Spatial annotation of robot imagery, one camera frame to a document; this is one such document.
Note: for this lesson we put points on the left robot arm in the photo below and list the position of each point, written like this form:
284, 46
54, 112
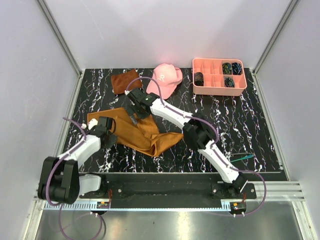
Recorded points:
60, 181

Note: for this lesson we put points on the green patterned rolled sock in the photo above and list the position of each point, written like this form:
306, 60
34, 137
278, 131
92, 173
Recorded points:
226, 68

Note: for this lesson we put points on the iridescent rainbow fork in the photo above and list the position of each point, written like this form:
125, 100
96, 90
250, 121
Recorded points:
242, 158

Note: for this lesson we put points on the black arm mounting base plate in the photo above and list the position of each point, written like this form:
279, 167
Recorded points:
167, 191

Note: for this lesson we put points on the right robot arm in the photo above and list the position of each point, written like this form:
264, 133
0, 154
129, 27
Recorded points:
198, 134

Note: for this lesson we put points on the orange cloth napkin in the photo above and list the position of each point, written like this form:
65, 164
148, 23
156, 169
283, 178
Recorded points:
143, 137

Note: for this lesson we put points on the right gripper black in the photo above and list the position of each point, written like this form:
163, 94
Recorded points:
132, 110

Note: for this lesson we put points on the pink divided organizer tray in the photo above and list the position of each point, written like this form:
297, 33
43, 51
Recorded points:
214, 77

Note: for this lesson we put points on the pink baseball cap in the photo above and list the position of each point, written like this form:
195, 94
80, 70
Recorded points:
168, 78

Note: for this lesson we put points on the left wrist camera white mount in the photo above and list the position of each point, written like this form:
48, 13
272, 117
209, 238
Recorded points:
93, 122

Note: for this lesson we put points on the dark rolled sock left compartment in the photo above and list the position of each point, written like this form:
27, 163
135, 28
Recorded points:
199, 79

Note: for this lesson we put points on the brown folded cloth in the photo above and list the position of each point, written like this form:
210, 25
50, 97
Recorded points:
121, 81

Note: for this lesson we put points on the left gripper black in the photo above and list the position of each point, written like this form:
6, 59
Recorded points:
113, 141

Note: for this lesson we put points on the blue patterned rolled sock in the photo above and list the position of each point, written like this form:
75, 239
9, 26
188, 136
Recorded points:
236, 68

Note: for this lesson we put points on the teal patterned rolled sock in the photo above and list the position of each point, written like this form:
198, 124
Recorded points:
229, 82

